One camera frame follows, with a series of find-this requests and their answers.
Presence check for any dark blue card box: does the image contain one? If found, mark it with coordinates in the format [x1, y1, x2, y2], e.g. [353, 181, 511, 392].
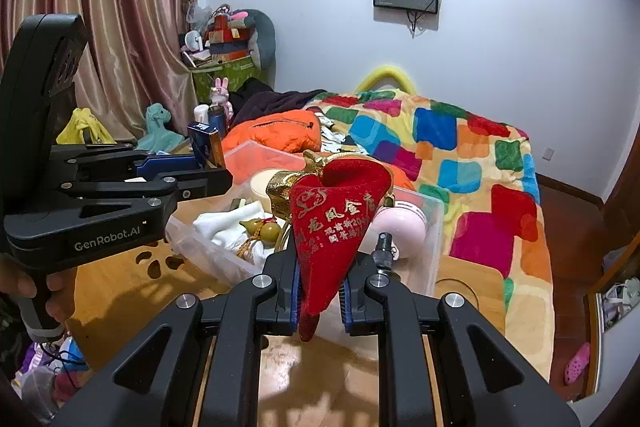
[188, 121, 226, 168]

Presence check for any white cloth pouch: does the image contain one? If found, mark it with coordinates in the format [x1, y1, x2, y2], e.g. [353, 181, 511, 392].
[192, 200, 284, 268]

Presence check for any golden gourd charm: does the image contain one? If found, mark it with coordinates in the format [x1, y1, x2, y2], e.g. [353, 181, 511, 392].
[236, 218, 282, 261]

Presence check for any red drawstring pouch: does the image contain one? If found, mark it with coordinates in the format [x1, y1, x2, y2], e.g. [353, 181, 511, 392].
[267, 150, 395, 341]

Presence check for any green glass bottle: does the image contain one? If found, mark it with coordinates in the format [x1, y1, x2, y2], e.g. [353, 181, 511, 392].
[371, 232, 400, 280]

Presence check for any person's left hand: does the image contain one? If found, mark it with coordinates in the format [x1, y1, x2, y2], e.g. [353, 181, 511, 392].
[0, 253, 79, 325]

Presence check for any teal dinosaur plush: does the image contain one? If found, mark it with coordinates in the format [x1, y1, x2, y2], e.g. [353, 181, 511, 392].
[136, 103, 184, 153]

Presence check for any yellow cloth item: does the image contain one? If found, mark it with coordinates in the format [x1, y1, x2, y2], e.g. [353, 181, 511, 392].
[55, 107, 116, 145]

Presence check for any clear plastic storage bin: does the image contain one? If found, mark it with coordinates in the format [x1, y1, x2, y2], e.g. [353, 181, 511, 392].
[166, 141, 444, 312]

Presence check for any cream candle jar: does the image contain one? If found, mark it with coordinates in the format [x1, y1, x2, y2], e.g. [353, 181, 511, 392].
[250, 168, 279, 212]

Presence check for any pink croc shoe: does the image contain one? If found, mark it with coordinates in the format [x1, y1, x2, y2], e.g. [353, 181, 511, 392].
[563, 343, 591, 386]

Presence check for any pink bunny toy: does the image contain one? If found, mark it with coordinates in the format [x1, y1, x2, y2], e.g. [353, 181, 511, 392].
[209, 77, 233, 122]

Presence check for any green storage box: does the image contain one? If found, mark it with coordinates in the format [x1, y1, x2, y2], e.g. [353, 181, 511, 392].
[191, 56, 268, 104]

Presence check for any dark purple garment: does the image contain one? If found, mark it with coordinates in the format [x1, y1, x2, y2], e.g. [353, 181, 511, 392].
[229, 77, 326, 127]

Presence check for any orange puffer jacket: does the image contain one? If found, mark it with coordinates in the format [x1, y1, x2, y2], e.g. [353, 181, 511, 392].
[222, 109, 321, 154]

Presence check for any grey plush cushion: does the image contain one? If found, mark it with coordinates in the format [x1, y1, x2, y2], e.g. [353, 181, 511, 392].
[245, 9, 276, 70]

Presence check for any colourful patchwork blanket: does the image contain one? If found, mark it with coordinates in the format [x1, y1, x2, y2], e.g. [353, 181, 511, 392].
[309, 90, 555, 377]

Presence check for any pink round device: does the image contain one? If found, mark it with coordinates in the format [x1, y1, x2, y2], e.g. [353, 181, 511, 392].
[359, 200, 427, 260]

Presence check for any yellow foam headboard loop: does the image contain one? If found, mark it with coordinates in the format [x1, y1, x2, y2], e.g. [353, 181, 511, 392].
[355, 65, 416, 95]

